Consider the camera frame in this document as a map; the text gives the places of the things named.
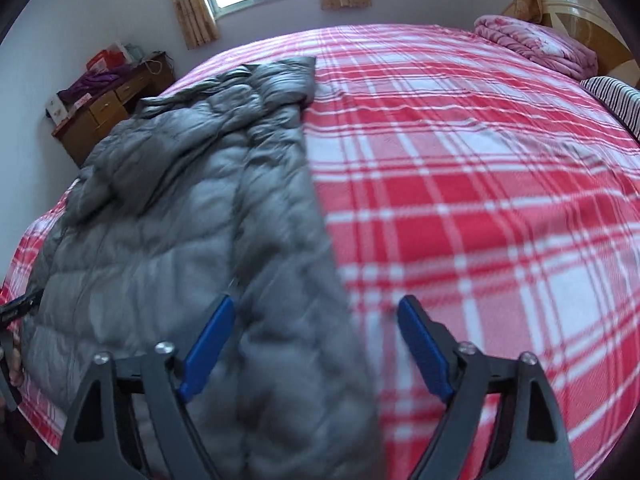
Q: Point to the wooden bed headboard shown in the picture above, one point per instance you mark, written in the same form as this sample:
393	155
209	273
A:
580	15

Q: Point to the purple cloth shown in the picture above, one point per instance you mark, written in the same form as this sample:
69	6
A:
95	84

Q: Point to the striped pillow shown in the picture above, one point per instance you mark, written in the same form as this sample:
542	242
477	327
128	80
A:
617	102

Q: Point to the white plastic bag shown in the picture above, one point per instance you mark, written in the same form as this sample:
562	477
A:
133	51

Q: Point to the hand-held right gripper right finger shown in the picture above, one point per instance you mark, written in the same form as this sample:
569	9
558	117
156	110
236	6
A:
422	350

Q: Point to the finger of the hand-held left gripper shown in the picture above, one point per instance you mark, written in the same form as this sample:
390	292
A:
20	306

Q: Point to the person's left hand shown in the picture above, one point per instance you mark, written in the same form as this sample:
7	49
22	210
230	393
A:
16	367

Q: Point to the white printed box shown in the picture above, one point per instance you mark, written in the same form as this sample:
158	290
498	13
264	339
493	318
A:
56	111

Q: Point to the grey quilted down jacket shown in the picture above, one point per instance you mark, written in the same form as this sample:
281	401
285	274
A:
190	220

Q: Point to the brown wooden desk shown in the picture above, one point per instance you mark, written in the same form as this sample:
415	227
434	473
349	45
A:
100	115

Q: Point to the pink folded quilt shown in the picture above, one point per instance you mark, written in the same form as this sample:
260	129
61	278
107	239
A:
535	42

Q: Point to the red plaid bed sheet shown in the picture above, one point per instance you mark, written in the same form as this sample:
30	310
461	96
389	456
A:
475	185

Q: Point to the red cardboard box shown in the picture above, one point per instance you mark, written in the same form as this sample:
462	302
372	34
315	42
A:
104	60

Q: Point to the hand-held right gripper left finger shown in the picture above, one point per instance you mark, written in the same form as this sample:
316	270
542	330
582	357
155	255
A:
207	350

